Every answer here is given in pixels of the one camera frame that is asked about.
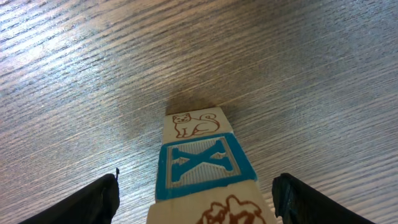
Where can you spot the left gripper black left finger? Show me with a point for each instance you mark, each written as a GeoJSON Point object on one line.
{"type": "Point", "coordinates": [97, 203]}

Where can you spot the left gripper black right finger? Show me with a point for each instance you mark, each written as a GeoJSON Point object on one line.
{"type": "Point", "coordinates": [298, 203]}

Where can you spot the red nine baseball block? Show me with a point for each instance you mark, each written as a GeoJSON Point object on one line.
{"type": "Point", "coordinates": [237, 203]}

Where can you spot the blue X wooden block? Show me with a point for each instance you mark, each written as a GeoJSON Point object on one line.
{"type": "Point", "coordinates": [195, 165]}

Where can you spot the red M dog block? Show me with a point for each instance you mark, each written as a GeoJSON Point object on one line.
{"type": "Point", "coordinates": [195, 124]}

